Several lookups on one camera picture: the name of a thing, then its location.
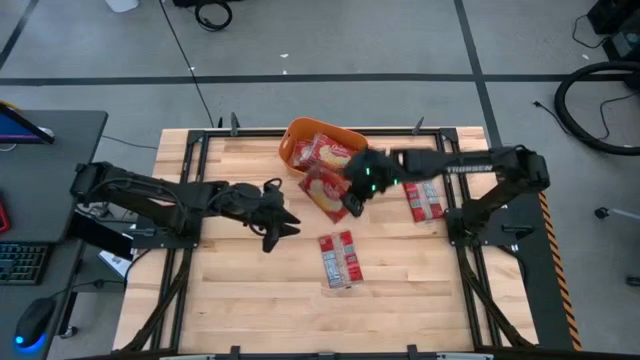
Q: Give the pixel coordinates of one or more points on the black platform with striped edge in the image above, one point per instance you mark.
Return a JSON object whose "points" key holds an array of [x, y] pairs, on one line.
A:
{"points": [[537, 280]]}

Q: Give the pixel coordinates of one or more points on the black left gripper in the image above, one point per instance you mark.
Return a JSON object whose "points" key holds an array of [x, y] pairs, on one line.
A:
{"points": [[262, 207]]}

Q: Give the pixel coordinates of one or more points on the white box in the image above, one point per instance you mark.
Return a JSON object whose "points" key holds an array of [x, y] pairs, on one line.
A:
{"points": [[114, 261]]}

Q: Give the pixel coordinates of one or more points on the red object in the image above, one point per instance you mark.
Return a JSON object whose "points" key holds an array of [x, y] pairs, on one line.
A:
{"points": [[3, 217]]}

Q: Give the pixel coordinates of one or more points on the black computer mouse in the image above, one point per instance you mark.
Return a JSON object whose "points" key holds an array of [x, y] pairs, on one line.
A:
{"points": [[34, 320]]}

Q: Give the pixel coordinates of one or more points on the white bucket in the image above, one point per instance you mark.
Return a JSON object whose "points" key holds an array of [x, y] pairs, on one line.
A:
{"points": [[121, 5]]}

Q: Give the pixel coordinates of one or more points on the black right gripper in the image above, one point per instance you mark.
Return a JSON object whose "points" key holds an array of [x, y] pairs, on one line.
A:
{"points": [[372, 172]]}

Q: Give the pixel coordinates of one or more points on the orange plastic basket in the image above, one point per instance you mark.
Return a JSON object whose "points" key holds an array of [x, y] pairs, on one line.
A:
{"points": [[295, 132]]}

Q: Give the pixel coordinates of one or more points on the grey clamp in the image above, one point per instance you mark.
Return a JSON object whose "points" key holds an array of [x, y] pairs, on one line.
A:
{"points": [[234, 124], [418, 126]]}

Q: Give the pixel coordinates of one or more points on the white leg with caster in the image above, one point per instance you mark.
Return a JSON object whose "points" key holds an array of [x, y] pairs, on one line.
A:
{"points": [[601, 212]]}

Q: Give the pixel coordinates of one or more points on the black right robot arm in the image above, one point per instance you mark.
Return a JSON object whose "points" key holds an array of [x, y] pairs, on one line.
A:
{"points": [[470, 167]]}

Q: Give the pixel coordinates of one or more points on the computer monitor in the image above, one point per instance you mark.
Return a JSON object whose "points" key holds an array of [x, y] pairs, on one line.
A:
{"points": [[15, 131]]}

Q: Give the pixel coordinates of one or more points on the black equipment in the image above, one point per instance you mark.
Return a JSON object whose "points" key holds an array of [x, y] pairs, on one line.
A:
{"points": [[620, 20]]}

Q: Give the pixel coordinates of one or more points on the backlit computer keyboard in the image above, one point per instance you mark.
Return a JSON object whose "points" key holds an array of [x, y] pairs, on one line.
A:
{"points": [[22, 262]]}

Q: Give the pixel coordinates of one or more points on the black metal table frame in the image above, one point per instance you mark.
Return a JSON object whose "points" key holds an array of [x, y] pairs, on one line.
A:
{"points": [[240, 133]]}

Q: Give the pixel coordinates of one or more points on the dark grey desk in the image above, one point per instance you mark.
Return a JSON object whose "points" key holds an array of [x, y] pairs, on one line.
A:
{"points": [[45, 175]]}

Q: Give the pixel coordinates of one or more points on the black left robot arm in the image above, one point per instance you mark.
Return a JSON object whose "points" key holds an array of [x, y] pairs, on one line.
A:
{"points": [[150, 192]]}

